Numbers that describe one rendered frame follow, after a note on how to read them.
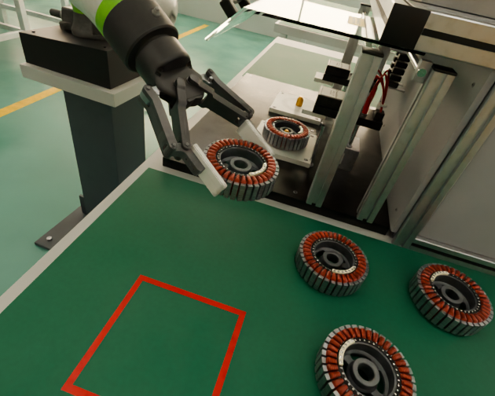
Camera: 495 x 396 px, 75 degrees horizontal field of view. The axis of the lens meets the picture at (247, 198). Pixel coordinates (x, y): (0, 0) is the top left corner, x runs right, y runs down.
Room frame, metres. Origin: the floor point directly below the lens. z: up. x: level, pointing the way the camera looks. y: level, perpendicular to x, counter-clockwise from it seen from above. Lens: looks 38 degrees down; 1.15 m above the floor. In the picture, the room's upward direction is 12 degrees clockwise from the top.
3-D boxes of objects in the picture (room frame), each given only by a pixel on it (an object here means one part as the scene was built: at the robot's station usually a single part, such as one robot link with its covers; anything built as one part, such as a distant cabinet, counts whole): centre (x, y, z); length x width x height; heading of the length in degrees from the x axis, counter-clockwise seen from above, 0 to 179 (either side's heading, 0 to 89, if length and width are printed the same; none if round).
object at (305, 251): (0.36, -0.15, 0.77); 0.11 x 0.11 x 0.04
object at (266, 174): (0.40, 0.02, 0.88); 0.11 x 0.11 x 0.04
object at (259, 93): (0.83, -0.09, 0.76); 0.64 x 0.47 x 0.02; 172
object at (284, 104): (0.95, -0.09, 0.78); 0.15 x 0.15 x 0.01; 82
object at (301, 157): (0.71, -0.06, 0.78); 0.15 x 0.15 x 0.01; 82
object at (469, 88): (0.80, -0.33, 0.92); 0.66 x 0.01 x 0.30; 172
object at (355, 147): (0.69, -0.20, 0.80); 0.08 x 0.05 x 0.06; 172
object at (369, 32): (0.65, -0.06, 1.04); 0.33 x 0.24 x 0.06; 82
